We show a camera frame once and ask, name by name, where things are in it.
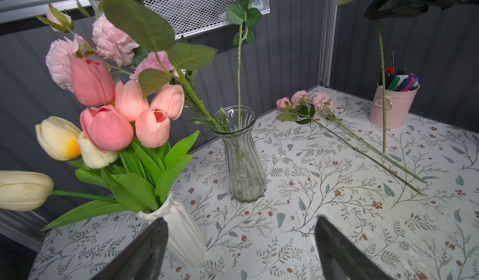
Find white ribbed ceramic vase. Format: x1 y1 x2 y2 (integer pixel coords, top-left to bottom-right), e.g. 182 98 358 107
137 193 207 267

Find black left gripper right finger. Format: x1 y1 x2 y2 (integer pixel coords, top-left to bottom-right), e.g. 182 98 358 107
315 216 390 280

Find light blue rose stem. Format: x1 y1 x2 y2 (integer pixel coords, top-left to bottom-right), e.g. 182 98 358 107
225 0 262 130

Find pale pink rose stem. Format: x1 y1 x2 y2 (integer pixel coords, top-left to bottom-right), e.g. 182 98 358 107
311 92 427 191

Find white rose stem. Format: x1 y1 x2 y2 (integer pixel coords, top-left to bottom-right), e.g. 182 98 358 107
37 0 217 97

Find white mesh wall basket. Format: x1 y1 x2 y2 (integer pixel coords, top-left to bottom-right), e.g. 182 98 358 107
89 0 271 40

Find large pink rose stem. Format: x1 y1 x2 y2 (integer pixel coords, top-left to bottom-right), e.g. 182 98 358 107
276 90 425 196

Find hot pink rose stem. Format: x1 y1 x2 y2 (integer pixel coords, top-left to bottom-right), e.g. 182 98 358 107
336 0 387 158

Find pink carnation stem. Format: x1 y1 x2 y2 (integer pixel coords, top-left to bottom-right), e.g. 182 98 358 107
129 47 227 132

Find tulip bouquet pink and yellow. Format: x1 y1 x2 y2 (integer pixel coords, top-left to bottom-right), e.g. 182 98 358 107
0 57 201 231

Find clear ribbed glass vase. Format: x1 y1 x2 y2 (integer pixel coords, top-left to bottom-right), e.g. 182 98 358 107
213 105 268 203

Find pink pen bucket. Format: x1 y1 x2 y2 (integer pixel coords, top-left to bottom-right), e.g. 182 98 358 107
369 52 420 129

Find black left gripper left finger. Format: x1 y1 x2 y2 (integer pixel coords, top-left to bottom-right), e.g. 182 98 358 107
93 218 168 280

